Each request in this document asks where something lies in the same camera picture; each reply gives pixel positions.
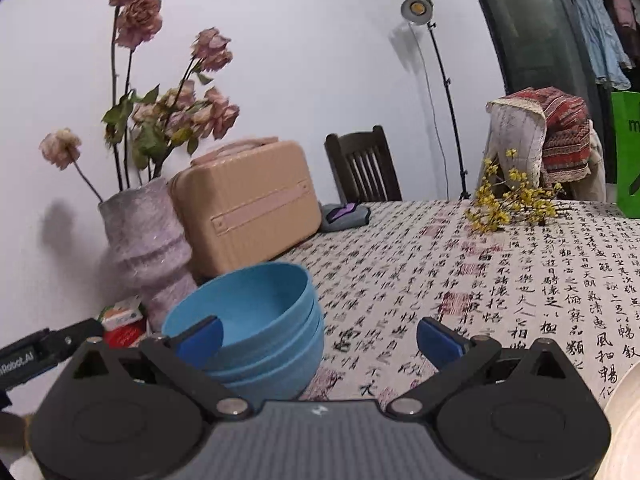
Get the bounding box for blue bowl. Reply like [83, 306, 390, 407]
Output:
[206, 301, 322, 382]
[221, 320, 324, 408]
[162, 261, 318, 370]

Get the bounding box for cream plate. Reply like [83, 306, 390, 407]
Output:
[594, 362, 640, 480]

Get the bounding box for red white small package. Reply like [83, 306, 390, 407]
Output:
[98, 296, 148, 348]

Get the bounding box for purple ceramic vase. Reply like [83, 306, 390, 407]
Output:
[99, 178, 196, 333]

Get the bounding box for calligraphy print tablecloth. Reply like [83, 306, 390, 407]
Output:
[285, 202, 639, 403]

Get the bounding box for yellow blossom branch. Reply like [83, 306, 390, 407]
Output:
[465, 148, 564, 234]

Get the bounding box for pink hard suitcase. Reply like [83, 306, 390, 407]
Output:
[168, 136, 321, 278]

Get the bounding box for grey purple cloth pouch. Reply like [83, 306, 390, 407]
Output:
[320, 203, 371, 233]

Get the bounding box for dark wooden chair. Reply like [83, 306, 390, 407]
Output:
[324, 125, 402, 203]

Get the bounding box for dried pink roses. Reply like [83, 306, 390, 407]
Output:
[38, 0, 241, 204]

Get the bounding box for chair draped in beige cloth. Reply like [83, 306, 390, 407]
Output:
[484, 118, 606, 203]

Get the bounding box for red patterned blanket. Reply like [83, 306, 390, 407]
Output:
[485, 87, 592, 186]

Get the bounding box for green paper shopping bag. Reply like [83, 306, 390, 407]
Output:
[611, 91, 640, 219]

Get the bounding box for hanging blue clothes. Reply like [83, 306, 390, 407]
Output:
[573, 0, 631, 91]

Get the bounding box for studio lamp on stand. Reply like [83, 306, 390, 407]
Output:
[399, 0, 472, 202]

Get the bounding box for dark framed window door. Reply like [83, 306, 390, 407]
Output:
[478, 0, 639, 115]

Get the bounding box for hanging pink garment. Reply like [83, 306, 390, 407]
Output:
[612, 0, 639, 30]

